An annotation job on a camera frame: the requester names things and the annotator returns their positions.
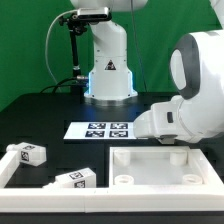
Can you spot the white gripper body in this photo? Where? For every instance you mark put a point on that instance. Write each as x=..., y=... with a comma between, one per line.
x=160, y=122

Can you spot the white square tabletop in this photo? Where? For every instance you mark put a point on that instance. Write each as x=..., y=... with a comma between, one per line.
x=171, y=165

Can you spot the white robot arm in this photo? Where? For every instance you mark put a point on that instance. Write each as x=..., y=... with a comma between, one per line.
x=196, y=67

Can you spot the white marker sheet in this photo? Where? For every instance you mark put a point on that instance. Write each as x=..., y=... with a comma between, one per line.
x=99, y=130

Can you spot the white U-shaped fence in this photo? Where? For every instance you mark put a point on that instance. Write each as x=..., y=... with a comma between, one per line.
x=121, y=198

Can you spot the silver camera on stand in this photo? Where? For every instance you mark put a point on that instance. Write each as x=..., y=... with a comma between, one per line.
x=94, y=14

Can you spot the black camera stand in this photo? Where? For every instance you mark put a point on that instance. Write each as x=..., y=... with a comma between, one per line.
x=76, y=28

